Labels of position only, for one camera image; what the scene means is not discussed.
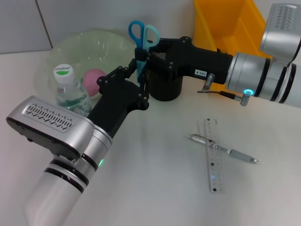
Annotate clear grey ballpoint pen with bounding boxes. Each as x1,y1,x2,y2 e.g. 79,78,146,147
187,134,259,164

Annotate translucent green fruit plate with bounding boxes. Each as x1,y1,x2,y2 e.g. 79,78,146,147
35,28,142,104

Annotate pink peach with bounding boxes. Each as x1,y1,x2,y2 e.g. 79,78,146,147
83,68,107,97

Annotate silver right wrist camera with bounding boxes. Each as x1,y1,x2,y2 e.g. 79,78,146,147
258,2,301,65

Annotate transparent plastic ruler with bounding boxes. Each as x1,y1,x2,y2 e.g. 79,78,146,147
203,118,226,194

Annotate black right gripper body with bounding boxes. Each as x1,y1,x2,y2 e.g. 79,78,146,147
164,36,234,85

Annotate clear green-label water bottle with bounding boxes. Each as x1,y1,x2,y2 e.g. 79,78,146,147
53,63,93,118

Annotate blue teal scissors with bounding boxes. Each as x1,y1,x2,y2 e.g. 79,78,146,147
128,20,160,87

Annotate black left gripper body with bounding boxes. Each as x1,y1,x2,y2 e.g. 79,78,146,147
87,79,151,139

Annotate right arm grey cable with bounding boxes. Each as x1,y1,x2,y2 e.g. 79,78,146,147
197,73,255,107

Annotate black mesh pen holder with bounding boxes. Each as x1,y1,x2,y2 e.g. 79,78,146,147
148,51,184,102

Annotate yellow plastic bin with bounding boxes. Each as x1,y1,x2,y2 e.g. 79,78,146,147
193,0,268,57

